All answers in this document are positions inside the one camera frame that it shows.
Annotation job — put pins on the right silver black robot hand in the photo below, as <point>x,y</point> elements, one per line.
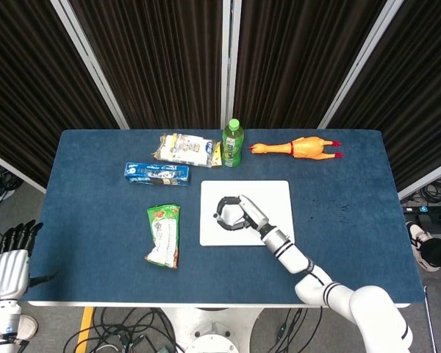
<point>253,213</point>

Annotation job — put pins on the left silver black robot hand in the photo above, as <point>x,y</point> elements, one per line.
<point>9,272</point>

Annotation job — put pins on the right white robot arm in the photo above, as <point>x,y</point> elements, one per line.
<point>334,294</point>

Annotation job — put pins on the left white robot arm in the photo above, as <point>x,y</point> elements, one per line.
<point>3,320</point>

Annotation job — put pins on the white square board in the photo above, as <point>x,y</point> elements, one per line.
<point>275,198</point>

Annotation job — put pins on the green tea drink bottle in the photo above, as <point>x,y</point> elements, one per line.
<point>232,147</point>

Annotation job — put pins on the yellow rubber chicken toy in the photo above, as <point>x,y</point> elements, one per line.
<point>305,147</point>

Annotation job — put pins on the yellow floor tape strip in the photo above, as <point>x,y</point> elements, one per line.
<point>84,325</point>

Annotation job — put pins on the white yellow snack pack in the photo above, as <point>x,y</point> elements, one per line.
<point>185,150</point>

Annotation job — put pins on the green peanut snack bag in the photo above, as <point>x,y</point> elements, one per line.
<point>163,235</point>

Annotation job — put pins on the blue table cloth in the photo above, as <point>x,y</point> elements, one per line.
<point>103,239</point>

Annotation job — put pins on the blue Oreo cookie box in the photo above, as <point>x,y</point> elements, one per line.
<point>156,174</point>

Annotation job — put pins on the dark ribbed partition panel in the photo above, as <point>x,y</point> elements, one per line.
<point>290,62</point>
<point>29,92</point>
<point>419,92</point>
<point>161,62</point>

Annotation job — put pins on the white sneaker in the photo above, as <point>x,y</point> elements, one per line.
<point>419,239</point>

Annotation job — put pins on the black power strip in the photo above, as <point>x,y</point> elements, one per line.
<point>430,209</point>

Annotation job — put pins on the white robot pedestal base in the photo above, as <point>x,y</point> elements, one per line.
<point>213,331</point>

